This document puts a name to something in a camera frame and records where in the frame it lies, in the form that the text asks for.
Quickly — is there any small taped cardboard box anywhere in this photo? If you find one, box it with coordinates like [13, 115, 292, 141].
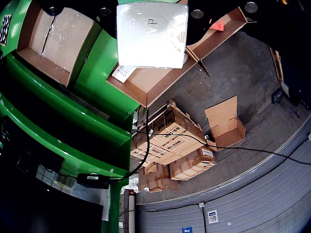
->
[138, 161, 180, 193]

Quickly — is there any crumpled white plastic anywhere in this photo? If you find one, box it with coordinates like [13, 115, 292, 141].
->
[121, 173, 139, 194]

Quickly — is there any white tube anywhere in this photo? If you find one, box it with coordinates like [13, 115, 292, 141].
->
[128, 194, 136, 233]

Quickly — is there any grey roller shutter door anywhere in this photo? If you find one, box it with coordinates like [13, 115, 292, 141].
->
[135, 126, 311, 233]

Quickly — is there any white paper label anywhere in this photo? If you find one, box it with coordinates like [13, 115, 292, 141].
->
[207, 209, 219, 224]

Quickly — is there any open empty cardboard box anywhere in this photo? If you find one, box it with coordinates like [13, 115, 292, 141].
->
[204, 95, 246, 151]

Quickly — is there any large printed cardboard box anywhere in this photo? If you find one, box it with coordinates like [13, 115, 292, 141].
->
[130, 99, 207, 166]

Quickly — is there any pink red product box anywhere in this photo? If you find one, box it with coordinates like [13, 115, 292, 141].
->
[209, 19, 225, 32]

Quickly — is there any white tall product box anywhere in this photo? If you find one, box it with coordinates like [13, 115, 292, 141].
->
[116, 2, 190, 69]

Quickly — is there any divided cardboard box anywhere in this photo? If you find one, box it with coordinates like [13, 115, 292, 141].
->
[106, 6, 257, 107]

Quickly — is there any green metal shelf rack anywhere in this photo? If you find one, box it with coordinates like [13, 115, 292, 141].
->
[0, 0, 140, 233]

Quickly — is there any black power adapter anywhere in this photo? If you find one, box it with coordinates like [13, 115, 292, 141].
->
[77, 173, 110, 189]

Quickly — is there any thick black hanging cable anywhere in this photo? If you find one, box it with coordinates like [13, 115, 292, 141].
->
[106, 106, 150, 184]

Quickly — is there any flat white printed box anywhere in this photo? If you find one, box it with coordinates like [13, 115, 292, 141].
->
[111, 65, 138, 83]

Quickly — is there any thin black floor cable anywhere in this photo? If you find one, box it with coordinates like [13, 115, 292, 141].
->
[132, 130, 311, 166]

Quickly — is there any small black floor device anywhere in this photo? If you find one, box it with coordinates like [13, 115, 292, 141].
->
[271, 87, 301, 119]

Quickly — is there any shallow cardboard tray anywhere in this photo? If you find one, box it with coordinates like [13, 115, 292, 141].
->
[16, 6, 102, 87]

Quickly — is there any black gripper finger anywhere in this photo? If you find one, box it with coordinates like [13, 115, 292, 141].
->
[38, 0, 117, 39]
[187, 0, 259, 46]

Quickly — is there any wooden frame piece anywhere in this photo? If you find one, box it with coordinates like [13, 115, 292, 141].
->
[269, 46, 285, 83]

